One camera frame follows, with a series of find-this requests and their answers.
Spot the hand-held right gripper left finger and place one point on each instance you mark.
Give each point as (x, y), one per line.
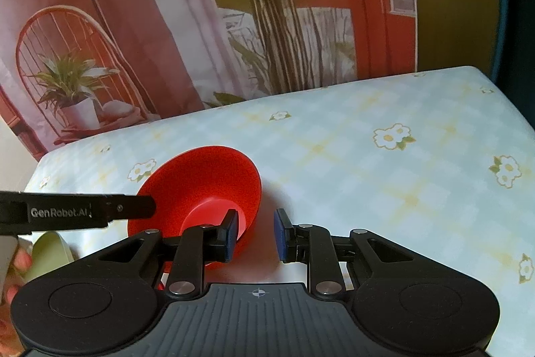
(232, 235)

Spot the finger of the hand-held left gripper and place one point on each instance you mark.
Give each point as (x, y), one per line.
(133, 208)

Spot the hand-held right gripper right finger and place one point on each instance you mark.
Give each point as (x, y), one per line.
(279, 235)

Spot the pale green plate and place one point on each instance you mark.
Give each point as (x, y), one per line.
(51, 252)

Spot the red bowl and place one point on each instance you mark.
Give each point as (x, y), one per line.
(200, 181)

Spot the person's left hand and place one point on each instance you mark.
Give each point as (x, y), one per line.
(23, 261)

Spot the floral checked tablecloth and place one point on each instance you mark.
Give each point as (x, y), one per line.
(376, 194)

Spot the printed room backdrop cloth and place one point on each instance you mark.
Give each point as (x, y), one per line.
(167, 26)

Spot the teal curtain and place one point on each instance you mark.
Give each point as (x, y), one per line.
(500, 5)

